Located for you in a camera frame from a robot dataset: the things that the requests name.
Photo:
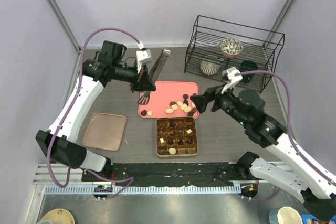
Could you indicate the metal tongs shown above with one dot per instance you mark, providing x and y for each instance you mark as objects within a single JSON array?
[{"x": 154, "y": 74}]

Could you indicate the white teardrop chocolate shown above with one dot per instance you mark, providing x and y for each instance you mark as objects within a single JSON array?
[{"x": 172, "y": 151}]

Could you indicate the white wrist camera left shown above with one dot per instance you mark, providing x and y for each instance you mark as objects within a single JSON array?
[{"x": 143, "y": 56}]

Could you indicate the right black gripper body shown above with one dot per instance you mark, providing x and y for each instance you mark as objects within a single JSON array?
[{"x": 227, "y": 102}]

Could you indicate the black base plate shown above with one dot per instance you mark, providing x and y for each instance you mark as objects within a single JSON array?
[{"x": 208, "y": 174}]

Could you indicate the dark green mug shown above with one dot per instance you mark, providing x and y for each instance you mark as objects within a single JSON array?
[{"x": 248, "y": 65}]

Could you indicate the white oval chocolate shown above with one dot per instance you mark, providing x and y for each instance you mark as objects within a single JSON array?
[{"x": 169, "y": 111}]

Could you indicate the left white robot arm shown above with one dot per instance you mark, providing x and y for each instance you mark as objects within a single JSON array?
[{"x": 58, "y": 143}]

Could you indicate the floral ceramic bowl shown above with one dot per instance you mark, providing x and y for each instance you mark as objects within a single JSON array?
[{"x": 231, "y": 47}]

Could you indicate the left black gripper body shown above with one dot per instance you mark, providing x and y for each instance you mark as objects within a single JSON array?
[{"x": 129, "y": 74}]

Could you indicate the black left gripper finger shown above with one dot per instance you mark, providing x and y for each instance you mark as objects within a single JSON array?
[
  {"x": 144, "y": 83},
  {"x": 143, "y": 71}
]

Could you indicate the beige plate bottom left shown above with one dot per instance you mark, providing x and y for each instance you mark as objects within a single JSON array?
[{"x": 58, "y": 215}]

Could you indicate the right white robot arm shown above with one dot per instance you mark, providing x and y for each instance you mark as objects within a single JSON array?
[{"x": 308, "y": 181}]

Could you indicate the pink plastic tray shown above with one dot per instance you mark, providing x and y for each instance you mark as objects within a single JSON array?
[{"x": 166, "y": 92}]

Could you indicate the gold chocolate box with tray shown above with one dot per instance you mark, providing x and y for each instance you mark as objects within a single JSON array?
[{"x": 182, "y": 130}]

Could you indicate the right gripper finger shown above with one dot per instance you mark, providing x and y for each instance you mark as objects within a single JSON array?
[
  {"x": 212, "y": 91},
  {"x": 201, "y": 101}
]

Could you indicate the rose gold tin lid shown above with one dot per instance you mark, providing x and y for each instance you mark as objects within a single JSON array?
[{"x": 105, "y": 131}]

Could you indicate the striped ceramic cup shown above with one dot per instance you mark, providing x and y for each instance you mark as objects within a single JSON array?
[{"x": 210, "y": 65}]

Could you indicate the black wire rack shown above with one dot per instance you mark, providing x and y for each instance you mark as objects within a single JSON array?
[{"x": 216, "y": 45}]

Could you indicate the blue box corner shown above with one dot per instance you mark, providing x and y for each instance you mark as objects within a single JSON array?
[{"x": 311, "y": 219}]

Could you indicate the white bowl bottom right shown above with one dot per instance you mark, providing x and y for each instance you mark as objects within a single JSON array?
[{"x": 285, "y": 215}]

